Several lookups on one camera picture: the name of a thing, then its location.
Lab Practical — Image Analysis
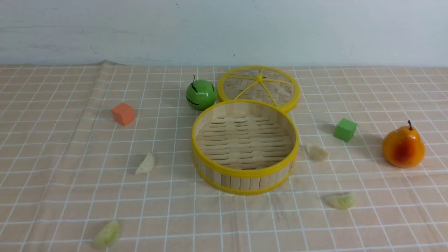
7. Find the white pleated dumpling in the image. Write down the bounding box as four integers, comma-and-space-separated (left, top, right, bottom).
306, 144, 330, 162

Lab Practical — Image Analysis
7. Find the green cube block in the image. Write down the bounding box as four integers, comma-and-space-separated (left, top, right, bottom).
333, 118, 357, 142

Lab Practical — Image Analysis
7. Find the green toy apple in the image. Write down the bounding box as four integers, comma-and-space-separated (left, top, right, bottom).
185, 75, 217, 111

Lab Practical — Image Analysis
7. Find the orange cube block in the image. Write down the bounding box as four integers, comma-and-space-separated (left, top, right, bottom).
111, 103, 136, 126

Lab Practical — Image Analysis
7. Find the bamboo steamer lid yellow rim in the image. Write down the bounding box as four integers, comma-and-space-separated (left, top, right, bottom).
217, 65, 301, 113

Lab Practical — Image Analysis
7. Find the orange toy pear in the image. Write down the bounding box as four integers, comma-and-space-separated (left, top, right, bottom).
382, 120, 426, 168

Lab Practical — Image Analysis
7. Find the bamboo steamer tray yellow rim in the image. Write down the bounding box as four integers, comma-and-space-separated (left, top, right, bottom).
191, 99, 299, 196

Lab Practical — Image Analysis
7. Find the pale green dumpling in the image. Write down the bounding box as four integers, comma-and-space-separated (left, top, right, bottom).
324, 193, 356, 210

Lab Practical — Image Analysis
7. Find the beige checkered tablecloth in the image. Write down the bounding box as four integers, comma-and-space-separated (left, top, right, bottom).
0, 62, 448, 252

